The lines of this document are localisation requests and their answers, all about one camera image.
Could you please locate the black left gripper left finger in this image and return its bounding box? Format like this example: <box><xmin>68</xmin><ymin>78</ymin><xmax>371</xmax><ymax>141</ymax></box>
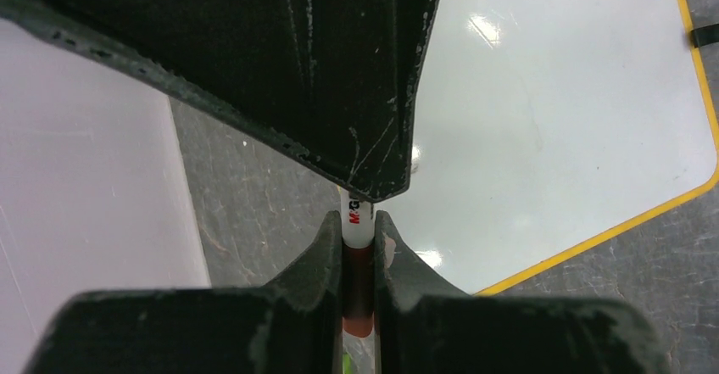
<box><xmin>25</xmin><ymin>211</ymin><xmax>343</xmax><ymax>373</ymax></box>

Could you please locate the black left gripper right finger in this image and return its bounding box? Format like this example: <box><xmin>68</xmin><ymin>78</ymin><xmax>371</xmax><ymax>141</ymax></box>
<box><xmin>374</xmin><ymin>211</ymin><xmax>669</xmax><ymax>373</ymax></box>

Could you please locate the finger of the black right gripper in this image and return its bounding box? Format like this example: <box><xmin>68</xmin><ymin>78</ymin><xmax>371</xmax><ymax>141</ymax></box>
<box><xmin>1</xmin><ymin>0</ymin><xmax>439</xmax><ymax>203</ymax></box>

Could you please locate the red marker cap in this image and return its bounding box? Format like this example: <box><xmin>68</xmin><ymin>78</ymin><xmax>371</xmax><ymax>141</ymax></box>
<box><xmin>342</xmin><ymin>244</ymin><xmax>375</xmax><ymax>338</ymax></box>

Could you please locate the white whiteboard marker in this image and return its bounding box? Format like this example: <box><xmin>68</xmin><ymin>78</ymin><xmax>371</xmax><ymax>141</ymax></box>
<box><xmin>338</xmin><ymin>187</ymin><xmax>375</xmax><ymax>249</ymax></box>

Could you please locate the yellow framed whiteboard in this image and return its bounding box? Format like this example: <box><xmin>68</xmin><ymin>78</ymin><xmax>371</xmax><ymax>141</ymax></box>
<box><xmin>380</xmin><ymin>0</ymin><xmax>718</xmax><ymax>294</ymax></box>

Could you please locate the green monster toy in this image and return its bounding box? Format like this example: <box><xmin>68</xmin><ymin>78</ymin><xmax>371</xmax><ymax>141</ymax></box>
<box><xmin>341</xmin><ymin>352</ymin><xmax>354</xmax><ymax>374</ymax></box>

